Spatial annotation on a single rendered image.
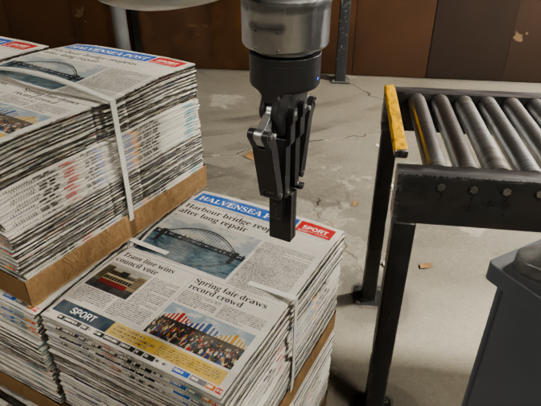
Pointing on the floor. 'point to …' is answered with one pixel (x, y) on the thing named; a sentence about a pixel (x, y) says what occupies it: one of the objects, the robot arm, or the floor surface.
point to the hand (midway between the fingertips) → (282, 213)
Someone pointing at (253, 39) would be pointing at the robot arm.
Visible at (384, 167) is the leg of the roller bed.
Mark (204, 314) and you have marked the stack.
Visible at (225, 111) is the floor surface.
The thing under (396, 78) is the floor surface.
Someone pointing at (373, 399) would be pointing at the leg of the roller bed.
